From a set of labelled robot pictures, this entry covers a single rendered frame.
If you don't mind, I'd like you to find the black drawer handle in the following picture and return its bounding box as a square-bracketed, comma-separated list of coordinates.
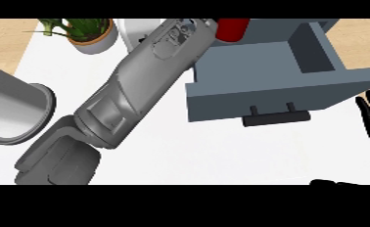
[241, 102, 312, 128]

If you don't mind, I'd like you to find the grey cylindrical bin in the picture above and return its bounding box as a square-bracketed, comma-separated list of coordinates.
[0, 69, 58, 147]

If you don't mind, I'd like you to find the white plant pot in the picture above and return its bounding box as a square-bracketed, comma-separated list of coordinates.
[65, 19, 120, 56]

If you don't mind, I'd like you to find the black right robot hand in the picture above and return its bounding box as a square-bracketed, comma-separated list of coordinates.
[354, 90, 370, 135]

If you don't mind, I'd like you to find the blue-grey cabinet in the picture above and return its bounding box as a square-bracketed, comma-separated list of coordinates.
[210, 18, 340, 47]

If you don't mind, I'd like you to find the green plant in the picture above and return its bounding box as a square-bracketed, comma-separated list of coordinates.
[24, 18, 112, 42]

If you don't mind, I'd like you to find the red can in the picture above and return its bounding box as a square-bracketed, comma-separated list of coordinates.
[214, 18, 251, 43]

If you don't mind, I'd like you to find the blue-grey open drawer box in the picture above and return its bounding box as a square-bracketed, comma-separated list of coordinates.
[191, 21, 348, 89]

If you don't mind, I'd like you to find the white appliance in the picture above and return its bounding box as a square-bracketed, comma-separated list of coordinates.
[117, 18, 167, 55]

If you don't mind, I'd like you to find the blue-grey drawer front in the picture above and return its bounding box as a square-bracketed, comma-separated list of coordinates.
[185, 68, 370, 123]

